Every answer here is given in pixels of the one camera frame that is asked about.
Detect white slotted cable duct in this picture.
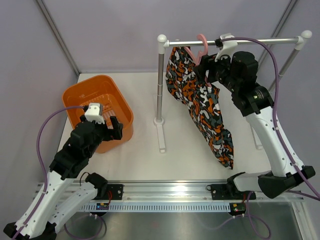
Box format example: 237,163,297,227
78,202,231,213

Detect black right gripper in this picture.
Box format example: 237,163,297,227
192,48,239,94

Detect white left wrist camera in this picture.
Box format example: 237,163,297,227
84,102,105,124

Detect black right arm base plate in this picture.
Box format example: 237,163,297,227
205,183,250,201

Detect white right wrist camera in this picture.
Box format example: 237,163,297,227
214,33,238,62

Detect orange plastic basket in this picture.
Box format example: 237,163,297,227
62,75,134,154

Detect aluminium mounting rail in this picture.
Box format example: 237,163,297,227
33,180,305,203

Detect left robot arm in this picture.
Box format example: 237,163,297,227
3,116,123,240

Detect pink clothes hanger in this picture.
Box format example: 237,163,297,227
184,34,212,88

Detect camouflage patterned shorts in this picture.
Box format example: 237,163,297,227
165,47,234,170

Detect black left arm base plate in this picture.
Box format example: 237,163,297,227
94,183,124,201

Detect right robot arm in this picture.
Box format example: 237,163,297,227
194,51,316,199

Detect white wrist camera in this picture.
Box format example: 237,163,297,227
214,33,238,62
84,102,105,124

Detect white and silver clothes rack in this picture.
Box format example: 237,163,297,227
153,30,312,153

